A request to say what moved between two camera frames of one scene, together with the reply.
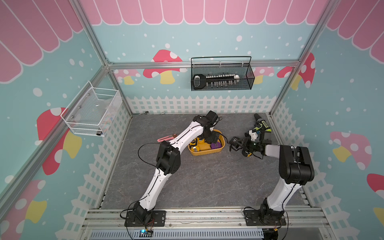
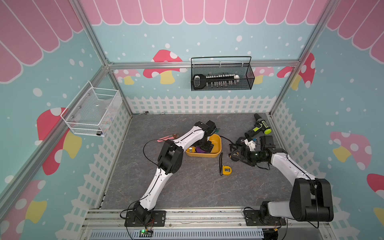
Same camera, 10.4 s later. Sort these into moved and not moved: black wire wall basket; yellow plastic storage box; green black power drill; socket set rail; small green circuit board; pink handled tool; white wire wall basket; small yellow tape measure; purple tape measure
Moved: small yellow tape measure; purple tape measure; yellow plastic storage box
Not moved: small green circuit board; pink handled tool; white wire wall basket; green black power drill; black wire wall basket; socket set rail
